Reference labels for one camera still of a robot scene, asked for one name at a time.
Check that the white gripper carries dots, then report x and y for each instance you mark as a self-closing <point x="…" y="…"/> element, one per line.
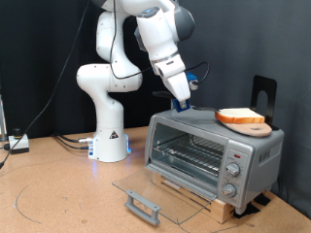
<point x="176" y="81"/>

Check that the wooden slatted crate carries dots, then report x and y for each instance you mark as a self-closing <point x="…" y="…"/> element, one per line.
<point x="223" y="210"/>

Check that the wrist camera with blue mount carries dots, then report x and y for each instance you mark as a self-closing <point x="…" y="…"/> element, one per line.
<point x="192" y="79"/>

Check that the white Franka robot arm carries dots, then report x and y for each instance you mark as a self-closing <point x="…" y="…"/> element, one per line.
<point x="110" y="129"/>

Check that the round wooden cutting board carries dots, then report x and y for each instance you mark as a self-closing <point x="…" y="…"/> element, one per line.
<point x="252" y="130"/>

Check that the slice of white bread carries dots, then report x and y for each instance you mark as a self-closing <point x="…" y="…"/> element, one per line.
<point x="239" y="115"/>

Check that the vertical aluminium pole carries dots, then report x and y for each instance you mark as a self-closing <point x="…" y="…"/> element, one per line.
<point x="172" y="105"/>

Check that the silver oven knob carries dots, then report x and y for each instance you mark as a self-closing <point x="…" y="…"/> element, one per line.
<point x="233" y="169"/>
<point x="229" y="190"/>

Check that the thin aluminium frame post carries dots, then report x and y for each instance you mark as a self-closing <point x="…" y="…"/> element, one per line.
<point x="2" y="119"/>

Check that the black metal bookend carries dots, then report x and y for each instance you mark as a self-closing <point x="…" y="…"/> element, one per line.
<point x="259" y="85"/>

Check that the white power adapter box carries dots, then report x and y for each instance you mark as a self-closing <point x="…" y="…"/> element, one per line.
<point x="18" y="142"/>

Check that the black foam pad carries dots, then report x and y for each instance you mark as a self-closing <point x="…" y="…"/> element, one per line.
<point x="263" y="199"/>
<point x="246" y="210"/>

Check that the silver toaster oven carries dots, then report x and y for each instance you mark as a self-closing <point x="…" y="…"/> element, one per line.
<point x="259" y="168"/>

